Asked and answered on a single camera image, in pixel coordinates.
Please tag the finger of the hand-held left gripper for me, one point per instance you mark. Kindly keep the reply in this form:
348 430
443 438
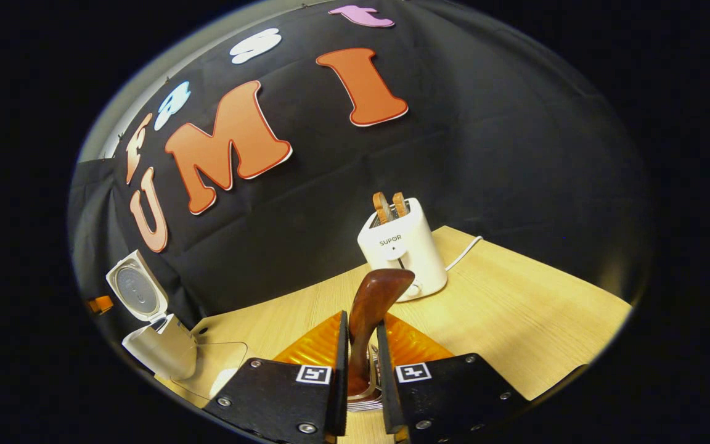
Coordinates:
101 304

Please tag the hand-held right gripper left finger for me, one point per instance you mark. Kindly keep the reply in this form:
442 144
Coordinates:
340 394

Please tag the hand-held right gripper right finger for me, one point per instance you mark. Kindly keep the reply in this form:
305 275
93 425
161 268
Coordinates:
387 394

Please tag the white rice cooker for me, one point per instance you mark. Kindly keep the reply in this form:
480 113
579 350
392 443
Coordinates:
164 351

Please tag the brown wooden spoon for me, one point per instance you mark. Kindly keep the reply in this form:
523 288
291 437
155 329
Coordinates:
370 302

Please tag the clear plastic tray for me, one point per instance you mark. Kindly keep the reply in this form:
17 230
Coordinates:
219 357

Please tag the white toaster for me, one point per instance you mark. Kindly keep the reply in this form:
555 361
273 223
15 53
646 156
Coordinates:
401 256

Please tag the black backdrop cloth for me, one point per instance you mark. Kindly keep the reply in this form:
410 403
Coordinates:
484 154

